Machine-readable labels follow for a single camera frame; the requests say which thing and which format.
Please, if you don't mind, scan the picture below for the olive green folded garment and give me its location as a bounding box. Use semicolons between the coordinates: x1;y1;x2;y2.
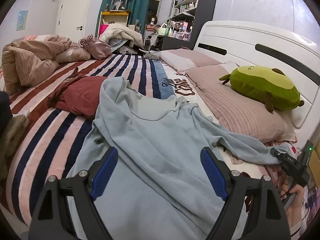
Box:
0;115;29;180

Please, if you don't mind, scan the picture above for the tan ribbed duvet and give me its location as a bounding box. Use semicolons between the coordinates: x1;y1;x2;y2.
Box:
1;35;91;95

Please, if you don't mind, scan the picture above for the green avocado plush toy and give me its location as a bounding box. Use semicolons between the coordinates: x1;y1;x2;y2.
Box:
219;66;304;113

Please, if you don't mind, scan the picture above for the cream blanket pile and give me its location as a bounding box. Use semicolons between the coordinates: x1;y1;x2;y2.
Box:
98;23;144;52

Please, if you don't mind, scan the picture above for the pink ribbed pillow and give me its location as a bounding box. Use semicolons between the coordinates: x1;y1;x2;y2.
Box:
185;65;297;143

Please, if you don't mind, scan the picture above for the yellow shelf unit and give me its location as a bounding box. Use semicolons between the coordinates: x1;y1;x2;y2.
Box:
97;10;130;38

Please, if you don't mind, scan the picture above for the mauve satin bag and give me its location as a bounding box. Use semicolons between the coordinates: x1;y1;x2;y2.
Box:
78;34;111;60

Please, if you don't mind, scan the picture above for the dark bookshelf with items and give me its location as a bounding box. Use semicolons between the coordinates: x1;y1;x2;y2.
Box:
161;0;216;50

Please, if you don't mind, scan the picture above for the white door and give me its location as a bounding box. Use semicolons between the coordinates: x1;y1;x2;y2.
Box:
56;0;89;42

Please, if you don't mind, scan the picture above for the dark red folded garment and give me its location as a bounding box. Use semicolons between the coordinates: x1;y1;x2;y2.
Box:
46;68;106;120

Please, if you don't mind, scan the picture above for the light blue long-sleeve shirt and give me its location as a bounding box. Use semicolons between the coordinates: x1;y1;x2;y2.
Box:
68;77;278;239

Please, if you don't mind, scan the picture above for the person's right hand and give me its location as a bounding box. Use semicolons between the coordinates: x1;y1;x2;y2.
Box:
280;178;304;228

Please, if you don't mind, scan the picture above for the white bed headboard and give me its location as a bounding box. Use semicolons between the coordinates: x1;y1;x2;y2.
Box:
195;21;319;131

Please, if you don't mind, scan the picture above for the blue wall poster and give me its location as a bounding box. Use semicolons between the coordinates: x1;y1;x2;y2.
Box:
16;11;28;31

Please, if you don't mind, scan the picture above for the striped fleece bed blanket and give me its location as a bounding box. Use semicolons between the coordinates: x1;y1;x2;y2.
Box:
0;33;303;240

